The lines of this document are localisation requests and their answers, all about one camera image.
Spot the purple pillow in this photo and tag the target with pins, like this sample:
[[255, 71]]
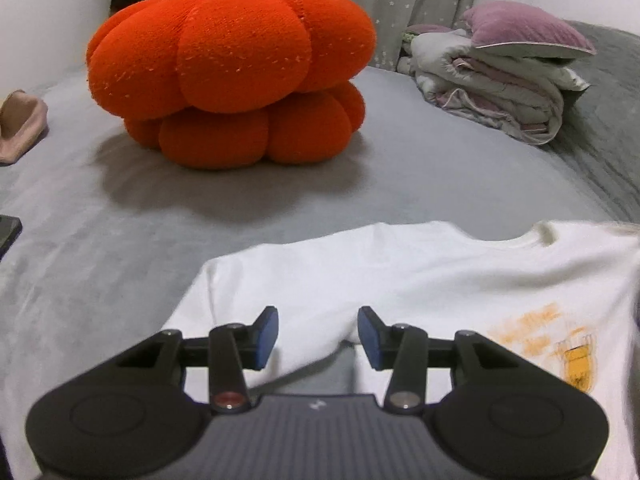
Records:
[[520, 27]]

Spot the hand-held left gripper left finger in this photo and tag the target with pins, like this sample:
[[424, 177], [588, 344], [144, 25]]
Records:
[[266, 338]]

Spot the white shirt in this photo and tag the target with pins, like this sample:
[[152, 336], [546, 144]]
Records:
[[400, 270]]

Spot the folded white and purple quilt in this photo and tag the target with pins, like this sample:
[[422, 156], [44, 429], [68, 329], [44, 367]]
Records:
[[500, 90]]

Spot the grey bed sheet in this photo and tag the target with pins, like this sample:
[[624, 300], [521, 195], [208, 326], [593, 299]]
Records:
[[400, 180]]

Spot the grey quilted headboard cushion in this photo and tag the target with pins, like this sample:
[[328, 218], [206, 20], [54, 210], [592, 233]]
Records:
[[607, 125]]

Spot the orange pumpkin plush pillow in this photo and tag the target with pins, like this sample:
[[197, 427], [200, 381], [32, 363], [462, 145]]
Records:
[[230, 60]]

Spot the black phone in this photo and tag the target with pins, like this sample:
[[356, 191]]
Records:
[[7, 232]]

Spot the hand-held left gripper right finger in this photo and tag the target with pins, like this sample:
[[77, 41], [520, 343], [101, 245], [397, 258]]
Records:
[[369, 341]]

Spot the beige crumpled cloth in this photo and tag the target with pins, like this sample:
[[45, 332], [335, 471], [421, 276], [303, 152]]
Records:
[[17, 125]]

